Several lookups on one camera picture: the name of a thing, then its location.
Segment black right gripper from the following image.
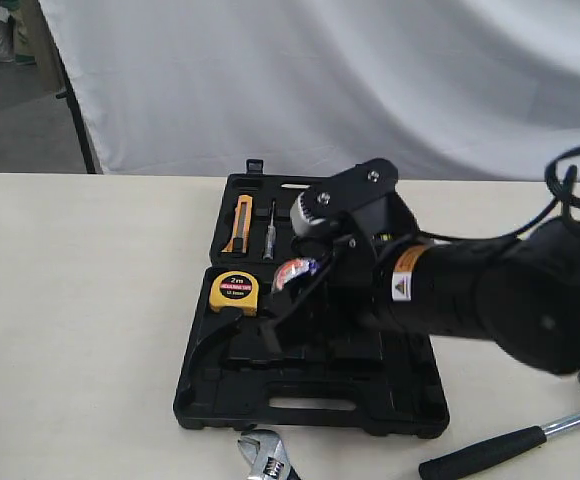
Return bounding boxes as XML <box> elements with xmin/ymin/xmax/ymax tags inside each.
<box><xmin>258</xmin><ymin>194</ymin><xmax>419</xmax><ymax>354</ymax></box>

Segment electrical tape roll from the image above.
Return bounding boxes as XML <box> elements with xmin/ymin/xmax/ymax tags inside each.
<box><xmin>271</xmin><ymin>257</ymin><xmax>320</xmax><ymax>293</ymax></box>

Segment black plastic tool case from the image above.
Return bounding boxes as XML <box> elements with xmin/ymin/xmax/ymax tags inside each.
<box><xmin>173</xmin><ymin>159</ymin><xmax>450</xmax><ymax>439</ymax></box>

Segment chrome adjustable wrench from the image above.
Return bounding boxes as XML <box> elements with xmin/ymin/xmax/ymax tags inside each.
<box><xmin>237</xmin><ymin>429</ymin><xmax>301</xmax><ymax>480</ymax></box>

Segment claw hammer black grip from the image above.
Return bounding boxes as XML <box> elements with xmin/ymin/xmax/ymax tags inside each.
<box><xmin>418</xmin><ymin>371</ymin><xmax>580</xmax><ymax>479</ymax></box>

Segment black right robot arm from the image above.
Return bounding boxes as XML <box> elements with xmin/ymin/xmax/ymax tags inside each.
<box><xmin>261</xmin><ymin>194</ymin><xmax>580</xmax><ymax>375</ymax></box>

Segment yellow tape measure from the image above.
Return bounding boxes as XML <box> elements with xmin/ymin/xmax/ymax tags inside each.
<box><xmin>209</xmin><ymin>270</ymin><xmax>259</xmax><ymax>317</ymax></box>

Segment clear voltage tester screwdriver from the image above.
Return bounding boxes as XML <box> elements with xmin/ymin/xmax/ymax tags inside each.
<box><xmin>262</xmin><ymin>199</ymin><xmax>276</xmax><ymax>260</ymax></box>

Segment orange utility knife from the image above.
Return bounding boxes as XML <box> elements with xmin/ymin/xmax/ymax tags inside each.
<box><xmin>221</xmin><ymin>194</ymin><xmax>253</xmax><ymax>255</ymax></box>

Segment white backdrop cloth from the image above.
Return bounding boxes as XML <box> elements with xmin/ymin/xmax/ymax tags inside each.
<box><xmin>41</xmin><ymin>1</ymin><xmax>580</xmax><ymax>180</ymax></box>

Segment black backdrop stand pole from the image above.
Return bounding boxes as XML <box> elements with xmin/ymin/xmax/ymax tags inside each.
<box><xmin>55</xmin><ymin>56</ymin><xmax>98</xmax><ymax>174</ymax></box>

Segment wooden partition panel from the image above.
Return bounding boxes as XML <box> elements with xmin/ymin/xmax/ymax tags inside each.
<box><xmin>20</xmin><ymin>0</ymin><xmax>65</xmax><ymax>93</ymax></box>

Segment green and tan bag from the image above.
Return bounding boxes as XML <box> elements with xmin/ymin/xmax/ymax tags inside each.
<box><xmin>11</xmin><ymin>9</ymin><xmax>36</xmax><ymax>65</ymax></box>

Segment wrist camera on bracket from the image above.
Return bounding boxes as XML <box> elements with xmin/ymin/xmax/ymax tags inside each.
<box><xmin>290</xmin><ymin>158</ymin><xmax>399</xmax><ymax>238</ymax></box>

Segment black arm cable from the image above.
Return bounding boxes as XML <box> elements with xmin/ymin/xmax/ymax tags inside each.
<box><xmin>374</xmin><ymin>142</ymin><xmax>580</xmax><ymax>266</ymax></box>

